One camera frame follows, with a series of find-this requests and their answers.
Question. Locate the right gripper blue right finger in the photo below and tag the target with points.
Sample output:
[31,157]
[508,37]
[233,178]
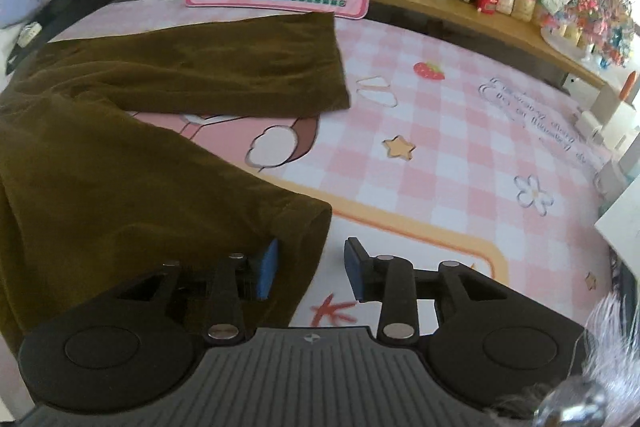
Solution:
[396,284]

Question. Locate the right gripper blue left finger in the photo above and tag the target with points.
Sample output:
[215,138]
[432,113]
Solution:
[238,279]

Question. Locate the dark brown velvet pants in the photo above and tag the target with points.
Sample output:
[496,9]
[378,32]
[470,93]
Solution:
[92,197]

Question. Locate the pink checkered tablecloth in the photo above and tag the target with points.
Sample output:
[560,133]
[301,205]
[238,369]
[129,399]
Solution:
[443,155]

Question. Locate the colourful candy bouquet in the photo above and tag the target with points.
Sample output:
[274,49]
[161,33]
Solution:
[606,27]

